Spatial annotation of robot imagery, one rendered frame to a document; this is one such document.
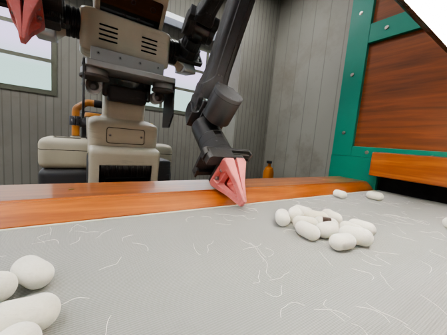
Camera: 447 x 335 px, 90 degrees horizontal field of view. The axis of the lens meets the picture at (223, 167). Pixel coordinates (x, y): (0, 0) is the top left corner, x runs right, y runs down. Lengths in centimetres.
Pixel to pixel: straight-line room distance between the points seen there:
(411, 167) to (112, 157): 86
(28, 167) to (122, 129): 247
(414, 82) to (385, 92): 7
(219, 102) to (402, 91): 60
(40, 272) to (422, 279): 32
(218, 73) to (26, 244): 41
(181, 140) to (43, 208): 316
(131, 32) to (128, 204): 66
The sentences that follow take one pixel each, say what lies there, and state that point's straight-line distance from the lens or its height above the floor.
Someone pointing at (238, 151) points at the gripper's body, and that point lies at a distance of 41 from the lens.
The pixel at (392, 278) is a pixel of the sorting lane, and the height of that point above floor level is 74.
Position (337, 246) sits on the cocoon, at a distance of 29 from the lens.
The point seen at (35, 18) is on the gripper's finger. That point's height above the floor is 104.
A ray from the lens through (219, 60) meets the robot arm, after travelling 51.
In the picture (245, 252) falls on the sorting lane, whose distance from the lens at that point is 25.
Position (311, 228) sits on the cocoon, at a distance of 30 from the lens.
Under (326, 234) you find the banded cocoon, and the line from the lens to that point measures 32.
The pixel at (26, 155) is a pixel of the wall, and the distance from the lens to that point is 324.
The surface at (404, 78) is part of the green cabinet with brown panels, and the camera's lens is 88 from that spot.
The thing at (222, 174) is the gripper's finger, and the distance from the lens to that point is 39.
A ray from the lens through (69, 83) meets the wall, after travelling 323.
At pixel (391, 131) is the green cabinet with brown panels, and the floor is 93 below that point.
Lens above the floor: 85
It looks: 7 degrees down
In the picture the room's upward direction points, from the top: 5 degrees clockwise
